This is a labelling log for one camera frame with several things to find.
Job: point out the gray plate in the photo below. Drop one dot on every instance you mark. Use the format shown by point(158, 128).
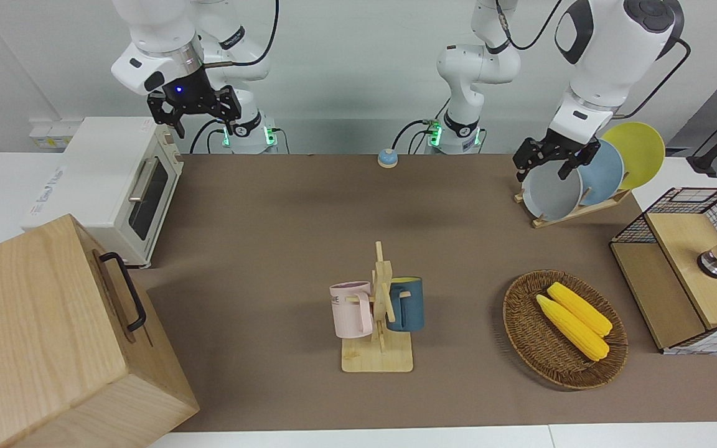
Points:
point(551, 196)

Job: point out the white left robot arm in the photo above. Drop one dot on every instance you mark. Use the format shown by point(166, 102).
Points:
point(607, 50)

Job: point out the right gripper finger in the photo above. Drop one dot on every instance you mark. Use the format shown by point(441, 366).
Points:
point(179, 127)
point(234, 119)

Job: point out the pink mug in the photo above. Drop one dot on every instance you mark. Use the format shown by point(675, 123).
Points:
point(349, 311)

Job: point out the brown table mat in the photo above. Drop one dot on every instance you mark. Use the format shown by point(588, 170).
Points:
point(271, 249)

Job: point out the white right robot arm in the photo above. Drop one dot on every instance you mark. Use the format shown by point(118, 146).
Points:
point(159, 31)

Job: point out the wooden plate rack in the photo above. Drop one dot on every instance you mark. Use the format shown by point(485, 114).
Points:
point(595, 205)

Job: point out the yellow corn cob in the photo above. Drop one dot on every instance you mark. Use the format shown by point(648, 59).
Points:
point(570, 326)
point(579, 308)

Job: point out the dark blue mug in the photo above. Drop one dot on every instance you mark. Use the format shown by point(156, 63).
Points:
point(408, 305)

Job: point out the wooden mug tree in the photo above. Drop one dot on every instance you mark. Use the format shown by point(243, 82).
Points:
point(377, 358)

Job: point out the white toaster oven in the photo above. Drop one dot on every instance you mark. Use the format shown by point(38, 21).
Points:
point(97, 168)

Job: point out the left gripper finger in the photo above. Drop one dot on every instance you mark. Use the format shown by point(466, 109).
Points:
point(567, 169)
point(522, 173)

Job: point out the brown wicker basket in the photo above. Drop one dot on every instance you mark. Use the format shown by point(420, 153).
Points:
point(533, 336)

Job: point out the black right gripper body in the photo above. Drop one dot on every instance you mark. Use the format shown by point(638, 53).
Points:
point(193, 99)

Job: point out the white wall socket strip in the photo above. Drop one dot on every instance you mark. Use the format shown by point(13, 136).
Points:
point(53, 134)

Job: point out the blue plate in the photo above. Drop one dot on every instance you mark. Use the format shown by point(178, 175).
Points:
point(604, 174)

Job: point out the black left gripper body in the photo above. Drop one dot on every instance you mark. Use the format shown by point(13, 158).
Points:
point(551, 149)

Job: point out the yellow plate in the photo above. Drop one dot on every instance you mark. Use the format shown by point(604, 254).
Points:
point(638, 152)

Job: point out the blue call bell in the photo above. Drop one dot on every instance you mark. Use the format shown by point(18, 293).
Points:
point(387, 159)

